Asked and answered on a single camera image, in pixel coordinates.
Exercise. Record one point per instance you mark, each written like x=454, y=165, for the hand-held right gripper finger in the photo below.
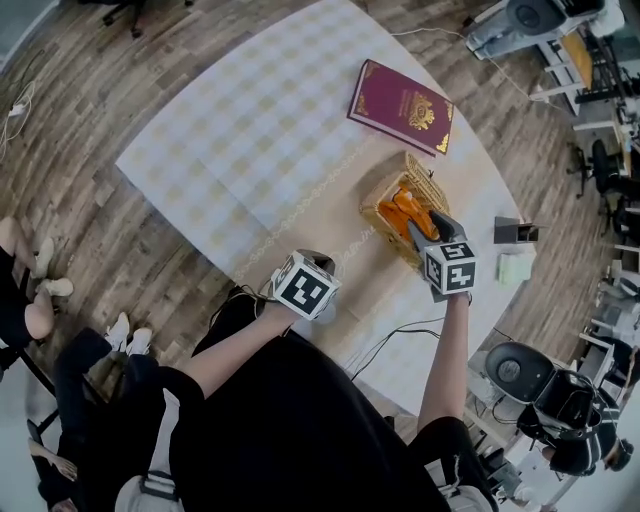
x=422, y=237
x=452, y=230

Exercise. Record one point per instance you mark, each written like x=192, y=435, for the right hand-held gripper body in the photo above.
x=450, y=270

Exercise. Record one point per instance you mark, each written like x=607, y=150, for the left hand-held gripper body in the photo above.
x=305, y=290

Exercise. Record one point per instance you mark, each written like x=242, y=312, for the orange packet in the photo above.
x=395, y=210

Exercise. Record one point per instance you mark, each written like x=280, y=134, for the wicker basket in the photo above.
x=430, y=187

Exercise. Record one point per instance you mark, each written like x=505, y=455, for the person's right forearm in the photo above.
x=442, y=360

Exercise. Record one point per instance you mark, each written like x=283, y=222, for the person's left forearm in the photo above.
x=235, y=345

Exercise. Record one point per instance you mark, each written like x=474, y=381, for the grey pen holder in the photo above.
x=505, y=230

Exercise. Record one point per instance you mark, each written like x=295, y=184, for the dark round-shell backpack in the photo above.
x=535, y=15
x=515, y=370

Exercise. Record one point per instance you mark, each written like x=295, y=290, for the maroon hardcover book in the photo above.
x=400, y=105

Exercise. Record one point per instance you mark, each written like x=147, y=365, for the person's black clothing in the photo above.
x=300, y=425

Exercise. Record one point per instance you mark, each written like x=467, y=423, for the checked tablecloth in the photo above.
x=240, y=140

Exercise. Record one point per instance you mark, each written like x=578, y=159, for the black office chair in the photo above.
x=134, y=20
x=600, y=160

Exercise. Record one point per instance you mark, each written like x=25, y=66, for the white power strip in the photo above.
x=16, y=110

